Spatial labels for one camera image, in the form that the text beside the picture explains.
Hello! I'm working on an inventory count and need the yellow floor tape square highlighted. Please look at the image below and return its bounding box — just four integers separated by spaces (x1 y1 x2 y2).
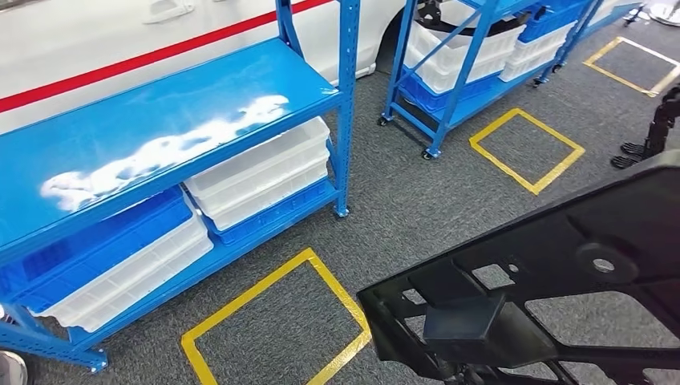
468 107 586 196
180 246 373 385

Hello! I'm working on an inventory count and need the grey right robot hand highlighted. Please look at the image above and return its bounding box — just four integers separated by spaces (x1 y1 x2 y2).
438 362 511 385

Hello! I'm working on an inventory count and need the white car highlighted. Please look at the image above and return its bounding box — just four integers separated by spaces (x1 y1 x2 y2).
0 0 421 136

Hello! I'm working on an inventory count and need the blue metal shelf rack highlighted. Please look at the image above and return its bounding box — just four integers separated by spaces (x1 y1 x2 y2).
0 0 362 373

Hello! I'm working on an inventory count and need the black humanoid robot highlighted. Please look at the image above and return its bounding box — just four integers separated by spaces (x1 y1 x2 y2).
609 83 680 171

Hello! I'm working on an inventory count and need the black part in crate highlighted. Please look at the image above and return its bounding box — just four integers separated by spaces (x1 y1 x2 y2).
416 0 524 37

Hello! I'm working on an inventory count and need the red barrier belt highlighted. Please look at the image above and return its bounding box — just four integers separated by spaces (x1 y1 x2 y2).
0 0 333 114

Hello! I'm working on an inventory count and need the blue plastic crate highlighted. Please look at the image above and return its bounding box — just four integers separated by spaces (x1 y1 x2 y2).
517 0 593 45
398 66 503 114
204 177 339 247
0 185 193 314

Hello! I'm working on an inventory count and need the white plastic crate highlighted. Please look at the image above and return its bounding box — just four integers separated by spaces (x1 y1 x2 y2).
199 156 330 232
498 21 578 83
29 199 215 334
403 20 527 95
183 116 331 205

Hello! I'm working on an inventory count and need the black plastic frame part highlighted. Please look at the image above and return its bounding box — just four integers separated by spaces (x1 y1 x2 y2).
357 150 680 385

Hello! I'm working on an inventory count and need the blue wheeled shelf rack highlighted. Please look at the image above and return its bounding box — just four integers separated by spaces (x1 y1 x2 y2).
378 0 644 160

